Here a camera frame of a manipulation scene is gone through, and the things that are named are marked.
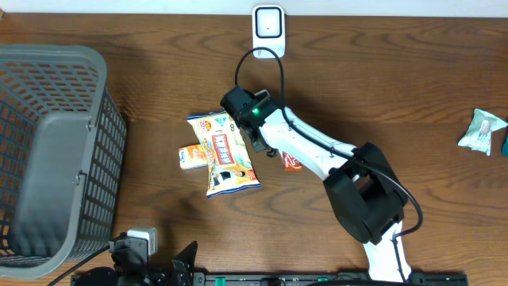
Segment yellow white wipes packet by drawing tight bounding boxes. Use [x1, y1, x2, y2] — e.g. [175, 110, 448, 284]
[187, 111, 260, 198]

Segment red chocolate bar wrapper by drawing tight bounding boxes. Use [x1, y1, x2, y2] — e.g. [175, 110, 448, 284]
[281, 152, 302, 172]

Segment orange white snack packet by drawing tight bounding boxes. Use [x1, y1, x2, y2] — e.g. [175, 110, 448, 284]
[179, 144, 208, 170]

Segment mint green wipes pack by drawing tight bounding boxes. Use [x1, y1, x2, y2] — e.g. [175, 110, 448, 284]
[457, 108, 507, 156]

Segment blue Listerine mouthwash bottle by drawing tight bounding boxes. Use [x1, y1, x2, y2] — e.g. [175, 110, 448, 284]
[502, 136, 508, 157]

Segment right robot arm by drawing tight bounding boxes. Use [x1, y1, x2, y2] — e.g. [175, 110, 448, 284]
[221, 88, 417, 283]

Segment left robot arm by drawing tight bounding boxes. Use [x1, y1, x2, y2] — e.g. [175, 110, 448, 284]
[71, 235, 198, 286]

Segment white barcode scanner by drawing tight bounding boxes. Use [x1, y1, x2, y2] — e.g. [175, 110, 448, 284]
[252, 5, 286, 58]

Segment grey plastic shopping basket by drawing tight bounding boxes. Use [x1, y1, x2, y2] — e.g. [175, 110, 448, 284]
[1, 44, 126, 279]

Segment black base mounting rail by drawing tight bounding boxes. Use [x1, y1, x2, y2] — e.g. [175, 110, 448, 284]
[70, 269, 469, 286]

